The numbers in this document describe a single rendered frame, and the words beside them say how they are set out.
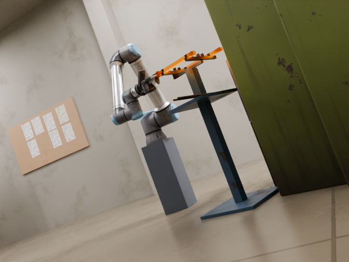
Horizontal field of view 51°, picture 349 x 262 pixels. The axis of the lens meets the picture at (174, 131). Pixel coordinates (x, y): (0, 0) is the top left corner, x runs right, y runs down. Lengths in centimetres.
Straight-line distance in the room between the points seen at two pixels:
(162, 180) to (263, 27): 159
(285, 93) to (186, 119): 363
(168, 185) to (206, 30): 300
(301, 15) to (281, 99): 45
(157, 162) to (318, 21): 180
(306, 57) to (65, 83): 531
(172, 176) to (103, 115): 337
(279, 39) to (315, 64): 29
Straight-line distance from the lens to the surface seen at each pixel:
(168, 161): 306
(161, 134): 313
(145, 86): 250
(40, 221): 751
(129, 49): 294
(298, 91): 201
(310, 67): 186
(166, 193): 312
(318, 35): 184
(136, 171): 604
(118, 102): 273
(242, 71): 217
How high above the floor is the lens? 42
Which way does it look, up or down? 4 degrees up
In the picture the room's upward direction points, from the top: 21 degrees counter-clockwise
